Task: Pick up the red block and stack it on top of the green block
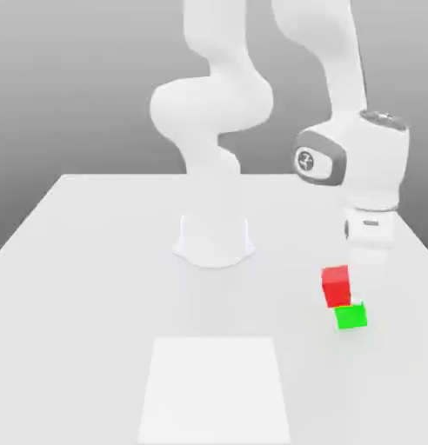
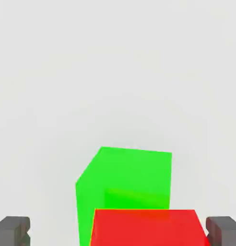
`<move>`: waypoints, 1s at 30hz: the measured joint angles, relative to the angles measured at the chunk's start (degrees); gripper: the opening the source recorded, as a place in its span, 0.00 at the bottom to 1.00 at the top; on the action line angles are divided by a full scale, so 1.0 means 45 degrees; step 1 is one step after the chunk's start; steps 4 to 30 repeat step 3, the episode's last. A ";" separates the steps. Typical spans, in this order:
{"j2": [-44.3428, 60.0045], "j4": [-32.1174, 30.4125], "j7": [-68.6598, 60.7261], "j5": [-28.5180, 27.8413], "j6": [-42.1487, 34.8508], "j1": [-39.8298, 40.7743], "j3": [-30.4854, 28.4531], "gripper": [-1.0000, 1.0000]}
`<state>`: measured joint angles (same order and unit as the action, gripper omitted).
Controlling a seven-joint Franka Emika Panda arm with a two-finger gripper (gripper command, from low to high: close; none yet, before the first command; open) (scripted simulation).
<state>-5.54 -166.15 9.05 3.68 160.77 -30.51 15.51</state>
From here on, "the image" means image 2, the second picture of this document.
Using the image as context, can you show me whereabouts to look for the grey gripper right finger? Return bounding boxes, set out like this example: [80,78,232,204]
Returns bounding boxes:
[205,216,236,246]

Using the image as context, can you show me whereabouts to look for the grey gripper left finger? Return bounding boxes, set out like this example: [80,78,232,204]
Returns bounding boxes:
[0,216,31,246]

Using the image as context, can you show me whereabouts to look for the small red cube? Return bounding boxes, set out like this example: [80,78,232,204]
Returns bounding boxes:
[89,209,212,246]

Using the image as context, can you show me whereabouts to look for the small green cube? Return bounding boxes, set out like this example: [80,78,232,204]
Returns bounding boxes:
[75,146,173,246]

